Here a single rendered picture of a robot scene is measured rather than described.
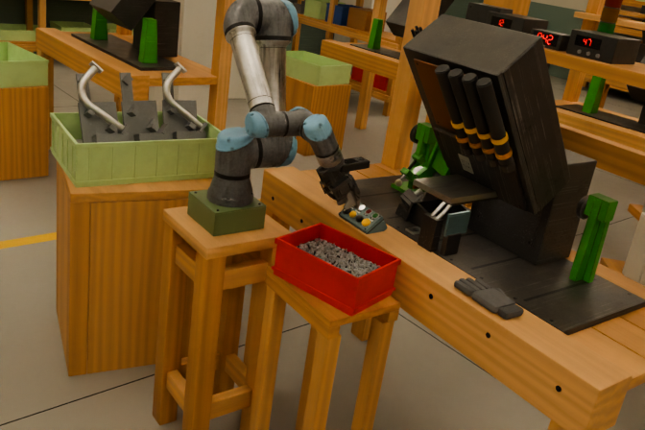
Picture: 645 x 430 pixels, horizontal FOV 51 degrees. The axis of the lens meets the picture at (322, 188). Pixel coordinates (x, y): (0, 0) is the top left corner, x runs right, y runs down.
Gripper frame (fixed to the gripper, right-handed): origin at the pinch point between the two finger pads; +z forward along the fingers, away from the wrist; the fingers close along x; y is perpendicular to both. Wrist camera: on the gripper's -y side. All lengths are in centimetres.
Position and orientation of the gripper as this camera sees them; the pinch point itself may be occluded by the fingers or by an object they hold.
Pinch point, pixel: (356, 203)
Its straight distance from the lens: 212.3
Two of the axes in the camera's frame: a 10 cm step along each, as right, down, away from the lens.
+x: 5.8, 3.6, -7.3
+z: 3.3, 7.1, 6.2
